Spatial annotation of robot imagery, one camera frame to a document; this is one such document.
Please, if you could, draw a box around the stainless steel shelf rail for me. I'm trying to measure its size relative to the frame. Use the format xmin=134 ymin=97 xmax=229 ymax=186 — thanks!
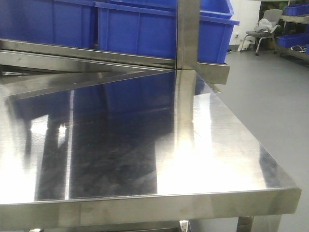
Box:
xmin=0 ymin=38 xmax=229 ymax=85

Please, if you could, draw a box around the tilted blue bin on top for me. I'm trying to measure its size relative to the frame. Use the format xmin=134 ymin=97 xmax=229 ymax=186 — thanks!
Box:
xmin=108 ymin=0 xmax=234 ymax=19

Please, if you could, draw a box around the far metal rack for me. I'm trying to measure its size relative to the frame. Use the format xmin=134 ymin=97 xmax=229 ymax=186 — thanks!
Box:
xmin=278 ymin=0 xmax=309 ymax=63

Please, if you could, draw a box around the small blue bin top rack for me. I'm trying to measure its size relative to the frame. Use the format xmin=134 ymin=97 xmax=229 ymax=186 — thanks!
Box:
xmin=284 ymin=3 xmax=309 ymax=16

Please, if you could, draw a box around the blue tray on far rack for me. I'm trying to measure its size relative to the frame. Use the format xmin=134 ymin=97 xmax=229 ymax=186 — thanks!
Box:
xmin=277 ymin=33 xmax=309 ymax=48

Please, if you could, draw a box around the stainless steel shelf post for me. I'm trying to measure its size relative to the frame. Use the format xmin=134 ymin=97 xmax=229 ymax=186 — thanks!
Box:
xmin=176 ymin=0 xmax=200 ymax=70

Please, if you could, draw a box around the large blue bin right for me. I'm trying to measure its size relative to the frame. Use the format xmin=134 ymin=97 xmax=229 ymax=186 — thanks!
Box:
xmin=96 ymin=0 xmax=239 ymax=64

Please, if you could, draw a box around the white cloth on chair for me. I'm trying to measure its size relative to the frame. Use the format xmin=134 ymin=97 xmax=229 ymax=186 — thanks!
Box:
xmin=253 ymin=18 xmax=273 ymax=32

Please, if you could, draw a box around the grey office chair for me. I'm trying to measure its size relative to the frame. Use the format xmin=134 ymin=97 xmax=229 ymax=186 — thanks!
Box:
xmin=239 ymin=9 xmax=283 ymax=56

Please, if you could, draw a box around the large blue bin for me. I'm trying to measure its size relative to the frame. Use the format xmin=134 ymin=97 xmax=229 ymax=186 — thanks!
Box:
xmin=0 ymin=0 xmax=97 ymax=48
xmin=96 ymin=0 xmax=239 ymax=64

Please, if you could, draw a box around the large blue bin left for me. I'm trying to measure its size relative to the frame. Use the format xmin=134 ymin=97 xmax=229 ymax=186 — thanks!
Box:
xmin=0 ymin=0 xmax=97 ymax=48

